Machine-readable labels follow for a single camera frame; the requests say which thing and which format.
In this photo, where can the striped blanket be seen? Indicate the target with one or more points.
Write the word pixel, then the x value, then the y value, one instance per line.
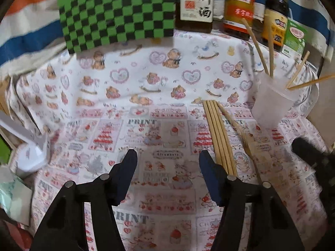
pixel 26 34

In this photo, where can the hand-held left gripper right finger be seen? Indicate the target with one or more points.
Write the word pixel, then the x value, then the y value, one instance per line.
pixel 212 180

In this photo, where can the bear print cloth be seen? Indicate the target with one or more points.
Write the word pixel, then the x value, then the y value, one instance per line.
pixel 130 78

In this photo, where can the yellow label soy sauce bottle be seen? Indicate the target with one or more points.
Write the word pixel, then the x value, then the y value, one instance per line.
pixel 274 23

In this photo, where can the green white drink carton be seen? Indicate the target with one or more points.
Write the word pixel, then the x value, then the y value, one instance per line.
pixel 294 39

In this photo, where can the translucent plastic cup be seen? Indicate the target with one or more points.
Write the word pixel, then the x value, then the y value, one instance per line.
pixel 272 102

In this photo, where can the strawberry print cloth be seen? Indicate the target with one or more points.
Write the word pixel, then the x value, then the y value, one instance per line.
pixel 162 201

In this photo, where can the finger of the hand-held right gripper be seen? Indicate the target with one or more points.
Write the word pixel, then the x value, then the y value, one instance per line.
pixel 311 157

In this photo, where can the clear white label wine bottle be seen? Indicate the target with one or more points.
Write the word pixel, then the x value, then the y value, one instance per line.
pixel 195 5

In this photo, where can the light wooden chopstick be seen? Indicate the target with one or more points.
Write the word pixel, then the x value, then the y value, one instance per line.
pixel 255 45
pixel 239 141
pixel 311 82
pixel 212 132
pixel 226 137
pixel 222 136
pixel 298 69
pixel 217 133
pixel 270 47

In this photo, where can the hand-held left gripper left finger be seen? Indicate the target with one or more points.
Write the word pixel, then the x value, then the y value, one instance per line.
pixel 125 177

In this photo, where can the white desk lamp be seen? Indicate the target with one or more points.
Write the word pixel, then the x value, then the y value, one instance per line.
pixel 31 159

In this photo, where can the green checkered box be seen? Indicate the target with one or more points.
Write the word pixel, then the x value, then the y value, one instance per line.
pixel 117 15

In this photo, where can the red cap dark sauce bottle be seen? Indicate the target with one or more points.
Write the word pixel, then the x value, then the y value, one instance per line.
pixel 238 13

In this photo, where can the tissue pack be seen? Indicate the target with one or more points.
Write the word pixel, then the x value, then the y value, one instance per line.
pixel 13 196

